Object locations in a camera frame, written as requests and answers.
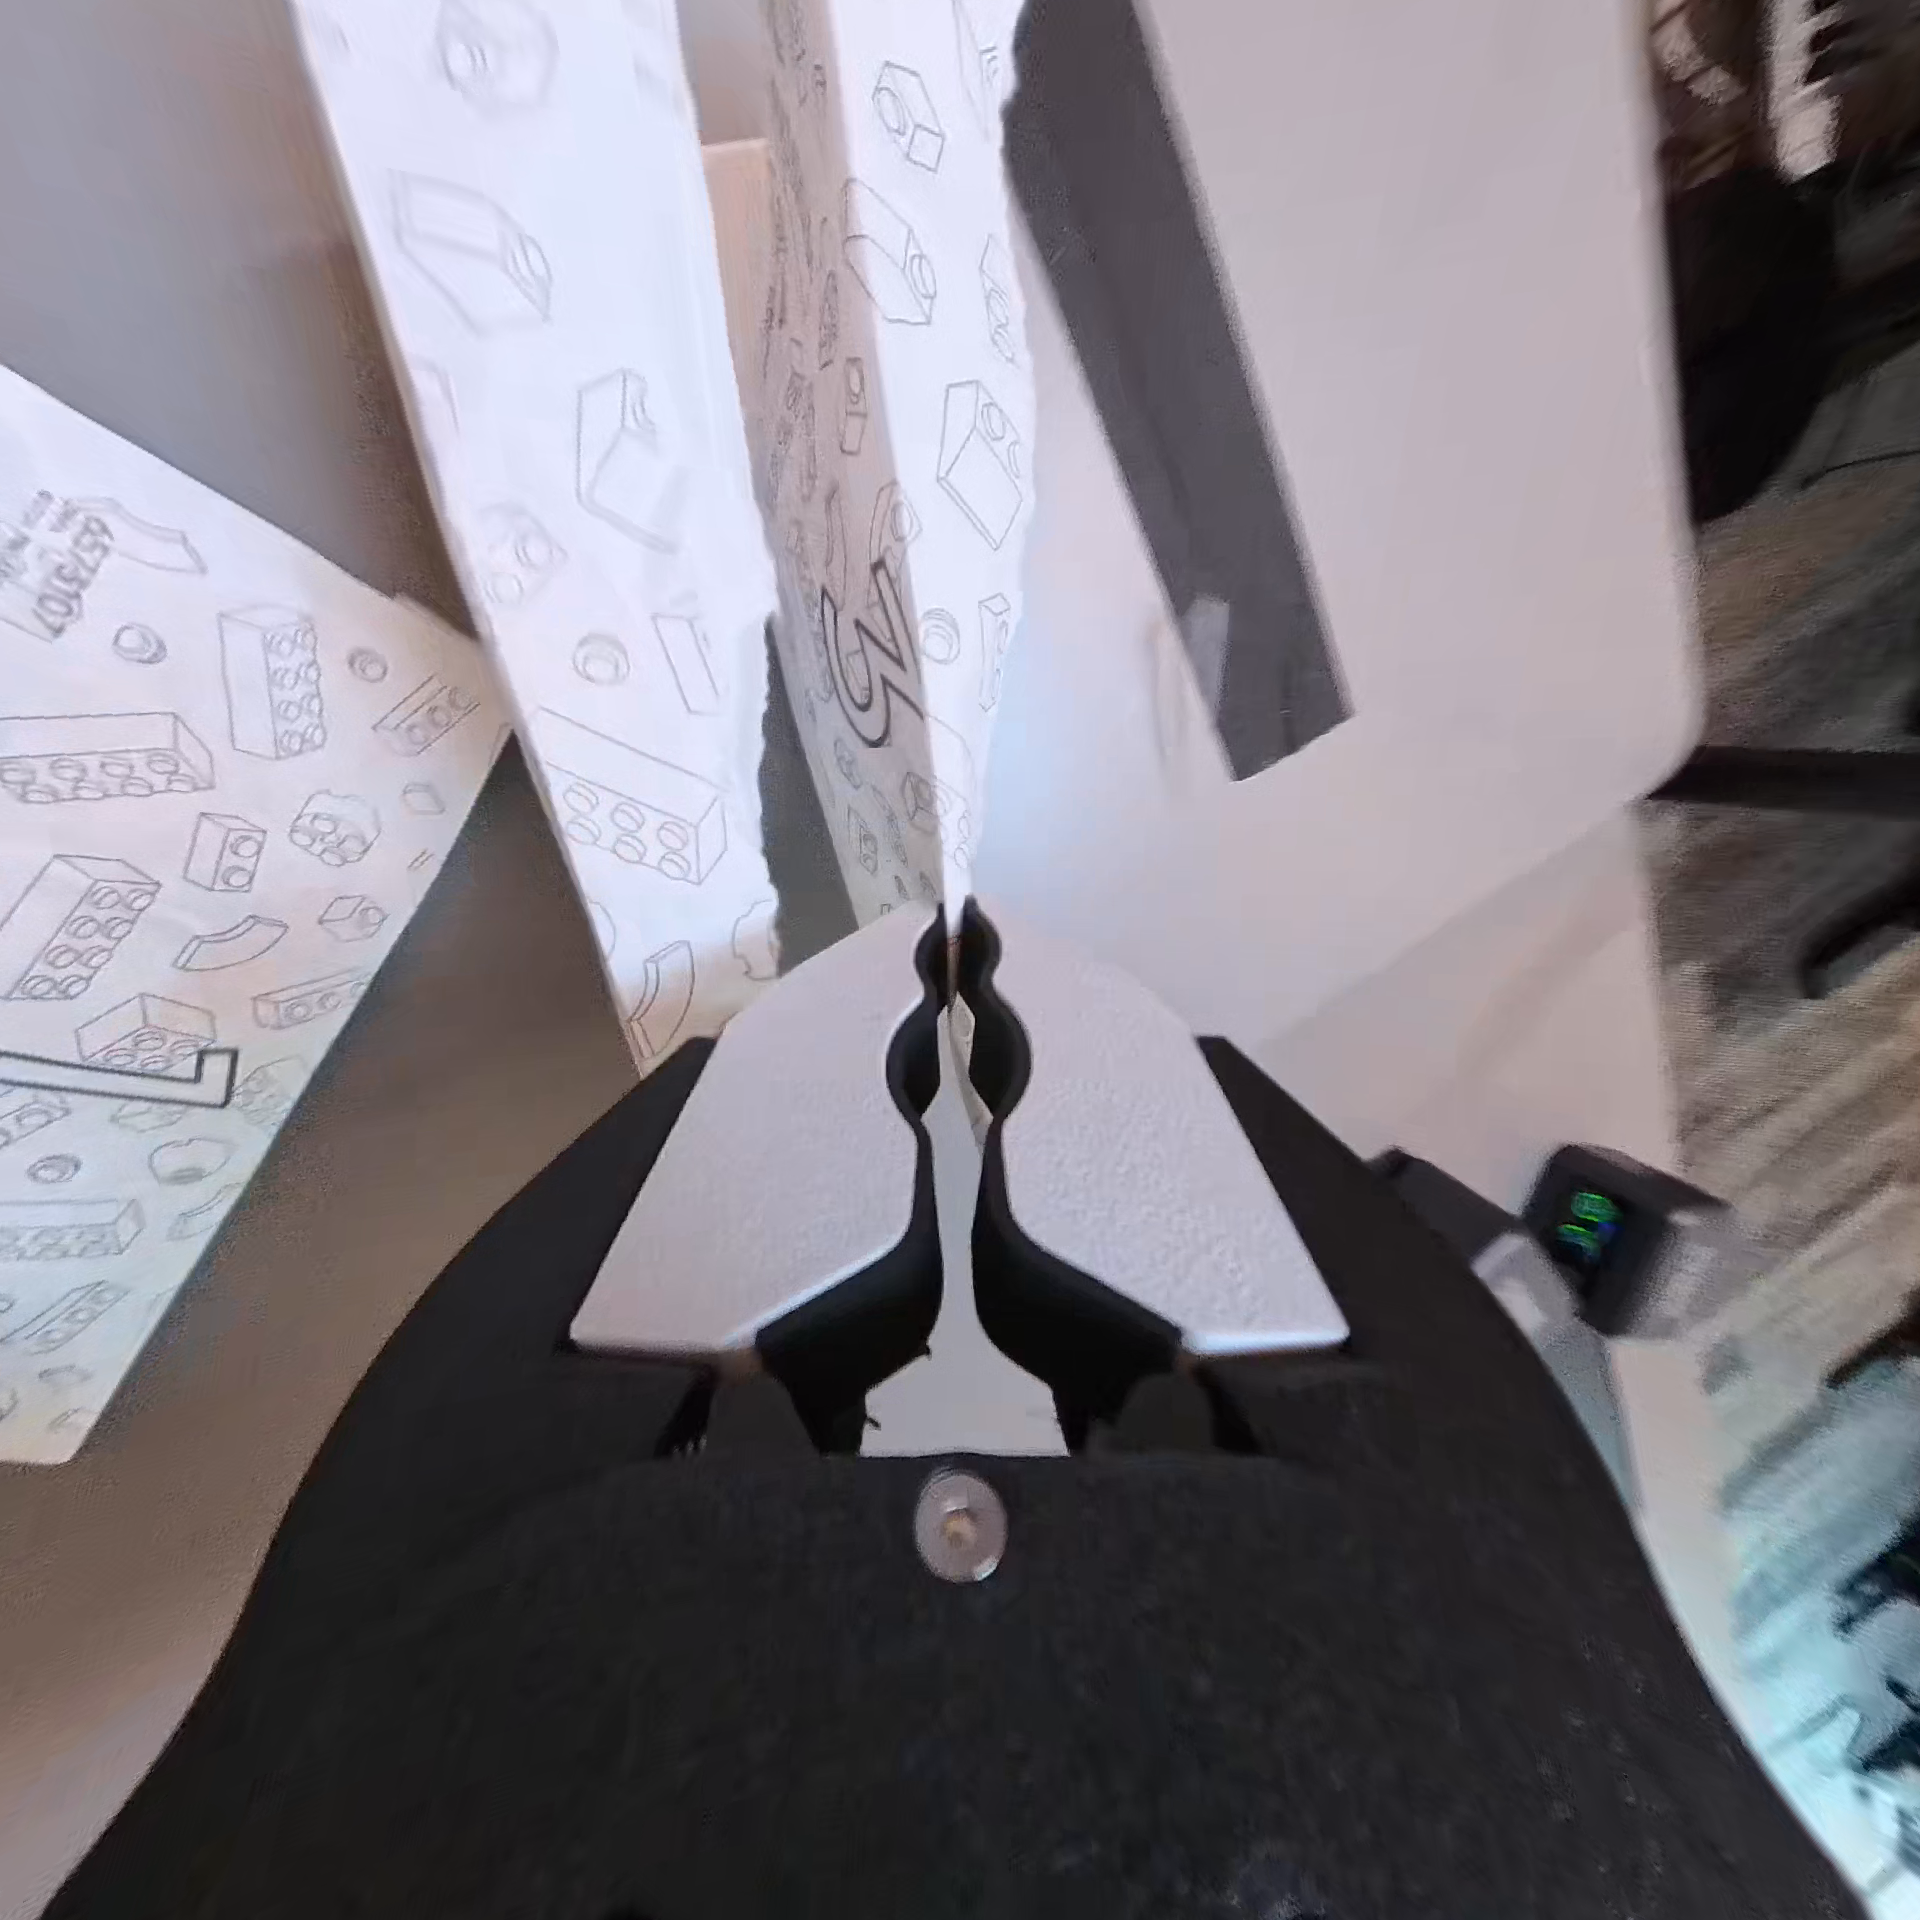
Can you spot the small black digital clock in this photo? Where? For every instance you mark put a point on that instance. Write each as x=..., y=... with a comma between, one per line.
x=1589, y=1223

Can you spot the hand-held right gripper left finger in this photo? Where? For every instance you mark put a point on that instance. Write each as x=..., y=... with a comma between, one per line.
x=764, y=1170

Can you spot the white brick-print paper bag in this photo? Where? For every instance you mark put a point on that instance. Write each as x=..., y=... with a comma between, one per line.
x=570, y=523
x=182, y=901
x=902, y=451

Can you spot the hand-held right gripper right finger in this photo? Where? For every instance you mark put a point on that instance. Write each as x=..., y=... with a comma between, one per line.
x=1154, y=1185

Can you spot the grey desk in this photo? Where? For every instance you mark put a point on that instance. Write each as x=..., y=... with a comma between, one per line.
x=1500, y=451

